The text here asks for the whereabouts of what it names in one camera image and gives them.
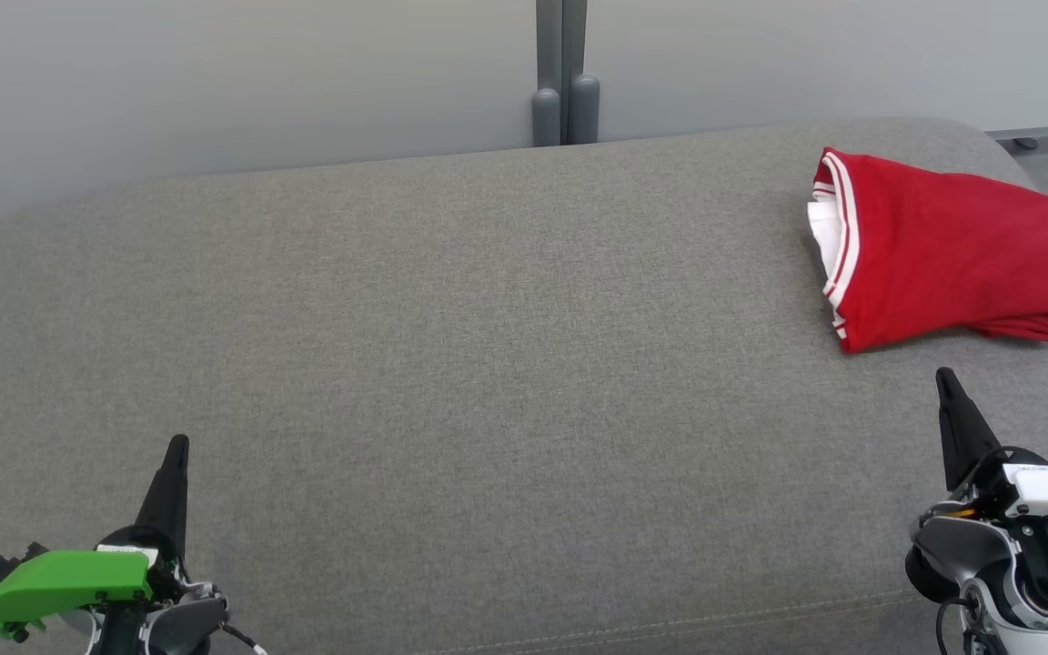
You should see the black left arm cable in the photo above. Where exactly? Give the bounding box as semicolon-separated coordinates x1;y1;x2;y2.
215;621;268;655

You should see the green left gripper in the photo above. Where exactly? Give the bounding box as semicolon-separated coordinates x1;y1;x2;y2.
0;435;190;638

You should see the red white-sleeved Bulls jersey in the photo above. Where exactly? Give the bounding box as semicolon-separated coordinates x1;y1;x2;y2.
806;146;1048;355

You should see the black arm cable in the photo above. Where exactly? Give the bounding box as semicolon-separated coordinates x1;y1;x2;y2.
933;596;991;655
215;621;268;655

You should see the grey floor track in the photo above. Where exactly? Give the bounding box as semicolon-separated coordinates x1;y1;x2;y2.
986;122;1048;152

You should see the grey aluminium door post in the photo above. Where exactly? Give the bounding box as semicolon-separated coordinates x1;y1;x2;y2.
530;0;601;147

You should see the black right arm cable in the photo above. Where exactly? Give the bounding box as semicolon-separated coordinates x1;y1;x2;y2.
933;596;991;655

